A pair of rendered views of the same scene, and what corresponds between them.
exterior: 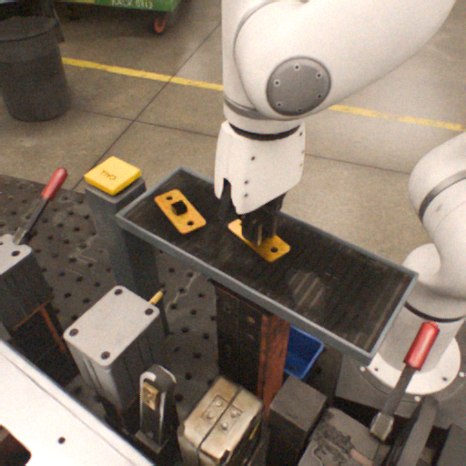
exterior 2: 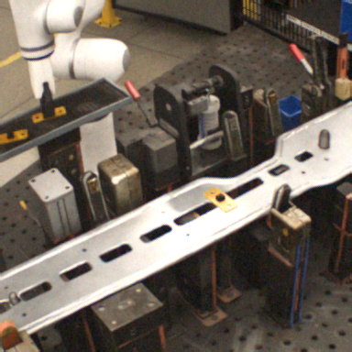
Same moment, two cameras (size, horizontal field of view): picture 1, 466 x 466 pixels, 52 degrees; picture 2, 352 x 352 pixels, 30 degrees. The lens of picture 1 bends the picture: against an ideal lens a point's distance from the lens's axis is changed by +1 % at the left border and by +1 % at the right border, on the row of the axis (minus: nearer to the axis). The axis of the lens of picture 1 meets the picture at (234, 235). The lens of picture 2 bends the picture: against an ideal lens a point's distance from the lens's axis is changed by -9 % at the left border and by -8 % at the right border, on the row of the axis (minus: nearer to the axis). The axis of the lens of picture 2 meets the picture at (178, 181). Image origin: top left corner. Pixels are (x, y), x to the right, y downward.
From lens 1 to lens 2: 1.27 m
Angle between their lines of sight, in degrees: 49
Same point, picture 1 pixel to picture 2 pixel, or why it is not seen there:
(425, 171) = (59, 57)
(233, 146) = (44, 64)
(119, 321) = (51, 181)
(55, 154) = not seen: outside the picture
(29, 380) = (41, 260)
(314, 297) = (93, 105)
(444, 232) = (90, 66)
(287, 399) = (125, 139)
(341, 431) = (147, 135)
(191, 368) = not seen: hidden behind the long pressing
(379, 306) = (111, 91)
